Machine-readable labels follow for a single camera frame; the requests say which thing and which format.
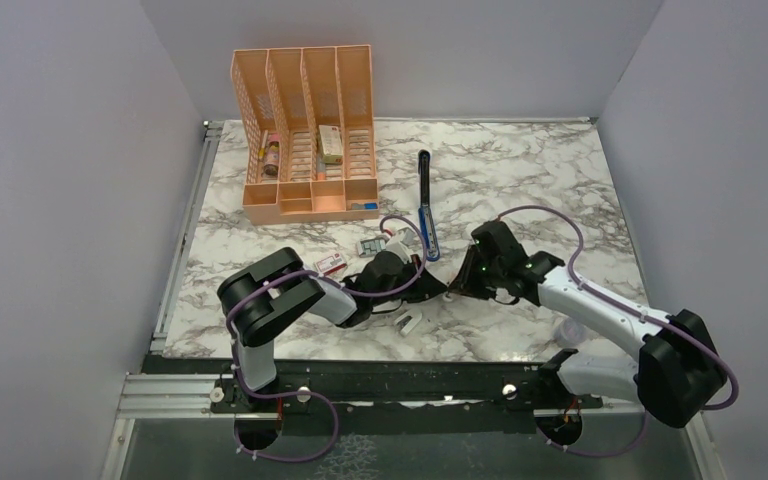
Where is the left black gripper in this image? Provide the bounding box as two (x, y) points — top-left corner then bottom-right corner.
(371, 255), (447, 307)

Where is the staple tray with staples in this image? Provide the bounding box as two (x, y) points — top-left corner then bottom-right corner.
(356, 237), (387, 258)

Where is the red staple box sleeve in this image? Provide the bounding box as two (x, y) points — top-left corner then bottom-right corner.
(314, 252), (347, 276)

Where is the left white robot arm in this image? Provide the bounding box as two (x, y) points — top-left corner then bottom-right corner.
(217, 242), (447, 411)

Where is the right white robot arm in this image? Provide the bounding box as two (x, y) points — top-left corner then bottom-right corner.
(449, 220), (728, 428)

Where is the clear plastic cup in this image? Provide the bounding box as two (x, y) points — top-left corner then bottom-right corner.
(553, 318), (588, 348)

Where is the yellow box in organizer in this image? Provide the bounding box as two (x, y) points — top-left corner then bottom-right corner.
(318, 125), (344, 165)

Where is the orange desk organizer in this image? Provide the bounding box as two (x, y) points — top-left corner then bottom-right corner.
(230, 44), (381, 225)

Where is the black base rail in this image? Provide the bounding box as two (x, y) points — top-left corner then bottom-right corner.
(142, 355), (604, 438)

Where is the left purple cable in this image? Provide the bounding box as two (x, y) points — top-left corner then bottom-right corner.
(224, 215), (428, 464)

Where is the purple cable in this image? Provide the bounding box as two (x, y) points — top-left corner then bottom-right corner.
(224, 215), (428, 464)
(496, 205), (742, 460)

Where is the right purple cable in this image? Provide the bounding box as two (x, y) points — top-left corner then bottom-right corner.
(496, 205), (742, 460)

